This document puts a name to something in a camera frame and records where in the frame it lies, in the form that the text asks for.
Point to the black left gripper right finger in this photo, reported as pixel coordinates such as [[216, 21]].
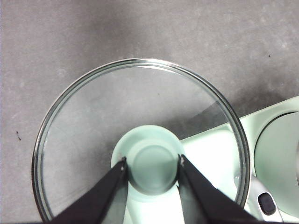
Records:
[[205, 203]]

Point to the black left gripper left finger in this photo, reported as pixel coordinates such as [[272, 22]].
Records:
[[102, 200]]

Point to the glass lid with green knob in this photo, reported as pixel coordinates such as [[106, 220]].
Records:
[[151, 168]]

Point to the green breakfast machine base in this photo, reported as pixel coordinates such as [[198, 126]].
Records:
[[252, 121]]

